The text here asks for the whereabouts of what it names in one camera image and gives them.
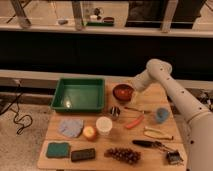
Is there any orange bowl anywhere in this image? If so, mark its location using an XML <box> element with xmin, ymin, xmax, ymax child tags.
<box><xmin>113</xmin><ymin>84</ymin><xmax>133</xmax><ymax>98</ymax></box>

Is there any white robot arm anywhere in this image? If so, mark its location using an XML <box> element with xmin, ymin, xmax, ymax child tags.
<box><xmin>130</xmin><ymin>59</ymin><xmax>213</xmax><ymax>171</ymax></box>

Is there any purple bowl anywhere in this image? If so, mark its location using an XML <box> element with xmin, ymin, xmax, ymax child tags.
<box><xmin>115</xmin><ymin>97</ymin><xmax>132</xmax><ymax>103</ymax></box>

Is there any thin metal spoon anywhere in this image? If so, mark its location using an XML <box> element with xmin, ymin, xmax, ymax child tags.
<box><xmin>124</xmin><ymin>106</ymin><xmax>147</xmax><ymax>114</ymax></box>

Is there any small metal cup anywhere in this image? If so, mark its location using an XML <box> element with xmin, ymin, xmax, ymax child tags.
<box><xmin>110</xmin><ymin>106</ymin><xmax>120</xmax><ymax>120</ymax></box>

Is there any orange carrot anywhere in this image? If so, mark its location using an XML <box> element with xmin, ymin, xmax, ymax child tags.
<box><xmin>124</xmin><ymin>115</ymin><xmax>144</xmax><ymax>129</ymax></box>

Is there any blue small cup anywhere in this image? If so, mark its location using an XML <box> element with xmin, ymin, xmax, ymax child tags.
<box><xmin>155</xmin><ymin>108</ymin><xmax>169</xmax><ymax>124</ymax></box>

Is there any white round lid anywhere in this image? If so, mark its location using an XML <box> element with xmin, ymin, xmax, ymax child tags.
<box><xmin>96</xmin><ymin>117</ymin><xmax>113</xmax><ymax>135</ymax></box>

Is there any yellow banana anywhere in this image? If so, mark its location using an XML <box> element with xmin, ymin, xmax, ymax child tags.
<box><xmin>143</xmin><ymin>126</ymin><xmax>174</xmax><ymax>140</ymax></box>

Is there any green plastic tray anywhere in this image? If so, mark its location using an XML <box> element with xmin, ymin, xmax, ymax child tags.
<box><xmin>51</xmin><ymin>78</ymin><xmax>105</xmax><ymax>113</ymax></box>

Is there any red yellow apple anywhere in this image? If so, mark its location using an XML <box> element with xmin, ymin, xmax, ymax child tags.
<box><xmin>83</xmin><ymin>126</ymin><xmax>97</xmax><ymax>141</ymax></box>

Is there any bunch of dark grapes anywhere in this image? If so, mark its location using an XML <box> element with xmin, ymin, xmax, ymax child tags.
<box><xmin>104</xmin><ymin>148</ymin><xmax>141</xmax><ymax>165</ymax></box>

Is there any blue cloth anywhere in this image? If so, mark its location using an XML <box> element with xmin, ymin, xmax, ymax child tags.
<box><xmin>58</xmin><ymin>119</ymin><xmax>84</xmax><ymax>138</ymax></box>

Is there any black rectangular block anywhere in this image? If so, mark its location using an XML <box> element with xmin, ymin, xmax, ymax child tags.
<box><xmin>71</xmin><ymin>148</ymin><xmax>96</xmax><ymax>162</ymax></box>

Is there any black binder clip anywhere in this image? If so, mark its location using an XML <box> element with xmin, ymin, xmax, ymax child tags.
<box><xmin>166</xmin><ymin>151</ymin><xmax>182</xmax><ymax>165</ymax></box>

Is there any green sponge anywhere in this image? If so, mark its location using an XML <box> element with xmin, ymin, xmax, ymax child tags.
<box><xmin>46</xmin><ymin>142</ymin><xmax>70</xmax><ymax>158</ymax></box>

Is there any black handled knife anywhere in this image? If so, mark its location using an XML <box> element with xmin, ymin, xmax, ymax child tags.
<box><xmin>132</xmin><ymin>140</ymin><xmax>175</xmax><ymax>152</ymax></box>

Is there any black floor cable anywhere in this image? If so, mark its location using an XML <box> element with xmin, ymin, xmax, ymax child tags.
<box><xmin>0</xmin><ymin>79</ymin><xmax>34</xmax><ymax>136</ymax></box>

